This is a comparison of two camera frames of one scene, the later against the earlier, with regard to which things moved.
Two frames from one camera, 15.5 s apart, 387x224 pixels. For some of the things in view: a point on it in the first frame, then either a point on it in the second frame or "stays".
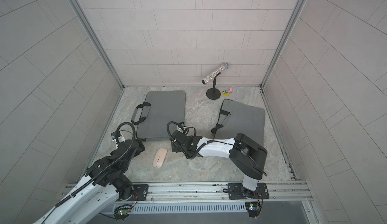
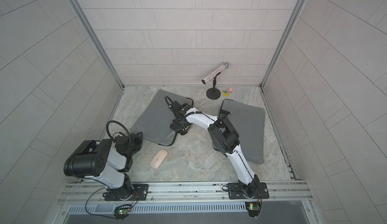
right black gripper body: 183,147 -> 180,123
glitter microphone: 224,66 stays
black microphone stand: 213,93 stays
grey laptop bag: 236,118 stays
